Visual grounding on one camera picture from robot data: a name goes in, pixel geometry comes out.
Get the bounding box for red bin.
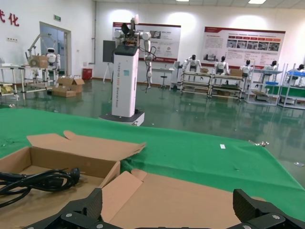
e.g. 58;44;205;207
82;67;93;81

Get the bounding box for grey tube workbench rack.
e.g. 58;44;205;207
210;73;245;99
180;71;213;95

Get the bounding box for black power cable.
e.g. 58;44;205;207
0;167;83;207

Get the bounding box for grey wall pipe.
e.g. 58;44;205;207
91;0;98;65

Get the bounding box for metal table clamp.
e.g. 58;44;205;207
248;140;270;147

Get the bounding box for white shelf rack blue bins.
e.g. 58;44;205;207
278;70;305;110

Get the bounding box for red-trimmed wall poster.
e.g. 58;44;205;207
112;21;182;63
203;26;286;65

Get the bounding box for cardboard box with tape roll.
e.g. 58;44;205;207
29;55;50;68

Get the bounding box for green tablecloth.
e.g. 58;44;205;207
0;107;305;222

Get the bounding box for flat closed cardboard box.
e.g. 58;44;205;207
51;86;77;98

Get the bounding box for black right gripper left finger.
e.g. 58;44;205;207
23;187;105;229

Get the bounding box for white black humanoid robot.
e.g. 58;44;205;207
240;59;254;78
263;60;279;77
289;63;305;86
182;54;202;73
214;56;231;76

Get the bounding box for small white service robot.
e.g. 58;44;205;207
45;47;61;72

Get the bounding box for white tube shelf rack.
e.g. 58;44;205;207
0;66;58;101

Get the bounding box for open cardboard box intact rim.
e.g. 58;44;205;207
100;168;266;229

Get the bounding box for black display on stand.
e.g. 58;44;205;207
102;40;117;84

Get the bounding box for white tower robot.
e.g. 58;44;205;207
98;14;153;126

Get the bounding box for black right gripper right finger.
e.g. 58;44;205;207
228;188;305;229

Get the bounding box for white desk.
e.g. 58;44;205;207
151;67;176;80

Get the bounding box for glass door frame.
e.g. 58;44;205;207
39;21;72;75

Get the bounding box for open cardboard box torn rim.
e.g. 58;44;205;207
0;130;147;229

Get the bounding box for open cardboard shipping box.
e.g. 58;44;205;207
57;76;85;93

